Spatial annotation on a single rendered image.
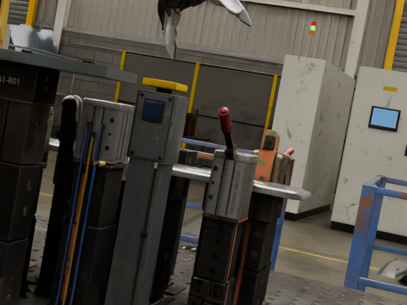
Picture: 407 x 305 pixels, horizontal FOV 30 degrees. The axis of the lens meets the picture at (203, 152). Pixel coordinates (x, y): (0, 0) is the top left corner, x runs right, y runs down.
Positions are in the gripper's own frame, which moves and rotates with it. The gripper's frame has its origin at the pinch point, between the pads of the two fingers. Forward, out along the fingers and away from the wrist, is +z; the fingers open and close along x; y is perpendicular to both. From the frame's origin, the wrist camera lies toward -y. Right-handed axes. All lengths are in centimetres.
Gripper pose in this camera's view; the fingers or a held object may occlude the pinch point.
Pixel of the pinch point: (212, 42)
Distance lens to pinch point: 135.1
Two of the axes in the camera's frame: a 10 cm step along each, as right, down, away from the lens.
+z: 4.2, 8.3, 3.6
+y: -0.7, 4.2, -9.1
